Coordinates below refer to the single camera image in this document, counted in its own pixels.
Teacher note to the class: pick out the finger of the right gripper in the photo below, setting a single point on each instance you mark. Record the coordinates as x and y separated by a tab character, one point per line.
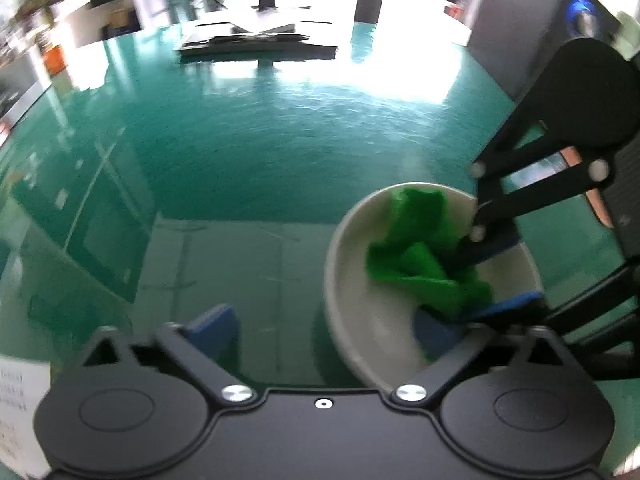
493	229
597	300

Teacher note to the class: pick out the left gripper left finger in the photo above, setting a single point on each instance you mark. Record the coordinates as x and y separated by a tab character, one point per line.
194	348

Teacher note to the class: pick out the black speaker with blue knob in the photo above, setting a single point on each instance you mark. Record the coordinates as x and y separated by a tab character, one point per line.
514	39

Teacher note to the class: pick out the white ceramic bowl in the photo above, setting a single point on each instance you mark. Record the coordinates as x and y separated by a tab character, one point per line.
371	323

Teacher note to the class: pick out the white printed paper sheet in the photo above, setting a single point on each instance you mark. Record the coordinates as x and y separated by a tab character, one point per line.
24	383

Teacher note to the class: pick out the green cleaning cloth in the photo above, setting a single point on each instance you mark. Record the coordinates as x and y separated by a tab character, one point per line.
417	256

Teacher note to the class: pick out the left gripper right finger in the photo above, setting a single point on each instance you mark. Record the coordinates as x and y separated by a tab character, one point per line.
451	350

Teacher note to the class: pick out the black laptop stand tray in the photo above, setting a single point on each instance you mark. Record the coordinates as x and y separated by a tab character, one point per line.
224	41

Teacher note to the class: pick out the brown leather mouse pad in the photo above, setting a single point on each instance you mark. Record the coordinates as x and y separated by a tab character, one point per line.
593	197

